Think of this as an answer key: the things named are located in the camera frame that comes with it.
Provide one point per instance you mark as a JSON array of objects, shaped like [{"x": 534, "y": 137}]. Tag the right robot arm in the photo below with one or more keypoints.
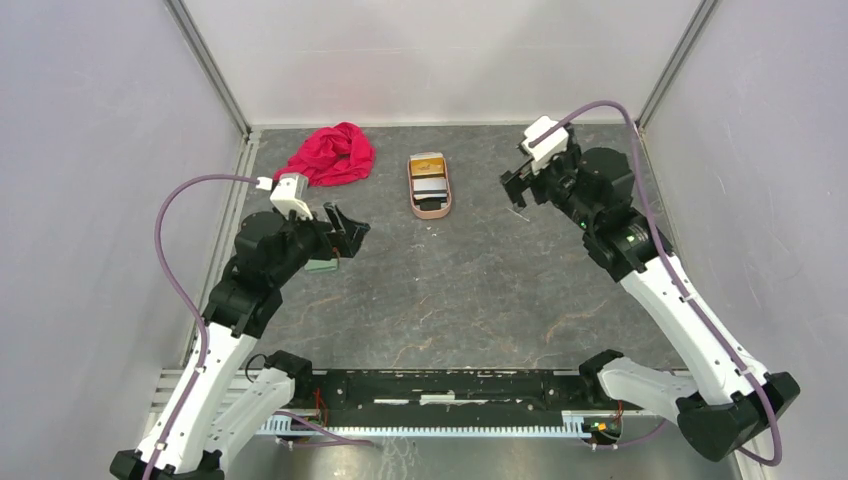
[{"x": 728, "y": 397}]

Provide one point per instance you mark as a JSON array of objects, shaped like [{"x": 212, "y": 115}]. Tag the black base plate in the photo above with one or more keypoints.
[{"x": 450, "y": 398}]

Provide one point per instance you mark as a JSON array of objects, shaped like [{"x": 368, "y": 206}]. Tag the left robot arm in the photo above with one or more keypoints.
[{"x": 196, "y": 437}]

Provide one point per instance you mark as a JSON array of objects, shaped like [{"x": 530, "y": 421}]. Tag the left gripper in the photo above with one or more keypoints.
[{"x": 350, "y": 233}]

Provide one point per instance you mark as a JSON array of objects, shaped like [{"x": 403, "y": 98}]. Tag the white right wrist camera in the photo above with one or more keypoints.
[{"x": 542, "y": 140}]

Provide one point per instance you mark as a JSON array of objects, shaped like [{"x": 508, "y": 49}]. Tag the silver card in tray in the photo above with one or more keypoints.
[{"x": 434, "y": 187}]

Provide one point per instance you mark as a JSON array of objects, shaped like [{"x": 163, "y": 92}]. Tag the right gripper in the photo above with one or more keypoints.
[{"x": 515, "y": 183}]

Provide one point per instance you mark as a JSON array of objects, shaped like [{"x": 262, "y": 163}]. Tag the gold card in tray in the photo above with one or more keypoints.
[{"x": 427, "y": 167}]

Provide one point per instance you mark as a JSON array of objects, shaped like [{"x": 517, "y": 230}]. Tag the white slotted cable duct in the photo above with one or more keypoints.
[{"x": 570, "y": 427}]

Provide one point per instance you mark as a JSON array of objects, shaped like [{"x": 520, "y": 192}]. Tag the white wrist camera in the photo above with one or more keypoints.
[
  {"x": 542, "y": 140},
  {"x": 287, "y": 196}
]

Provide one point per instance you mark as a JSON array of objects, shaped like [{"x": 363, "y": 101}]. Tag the green card holder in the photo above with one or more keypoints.
[{"x": 316, "y": 266}]

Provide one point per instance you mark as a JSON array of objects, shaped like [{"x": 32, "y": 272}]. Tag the pink oval tray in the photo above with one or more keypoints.
[{"x": 431, "y": 208}]

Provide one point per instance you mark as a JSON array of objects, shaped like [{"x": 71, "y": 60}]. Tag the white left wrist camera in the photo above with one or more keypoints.
[{"x": 287, "y": 196}]

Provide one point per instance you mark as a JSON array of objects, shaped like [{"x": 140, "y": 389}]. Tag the red crumpled cloth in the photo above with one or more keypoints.
[{"x": 334, "y": 156}]

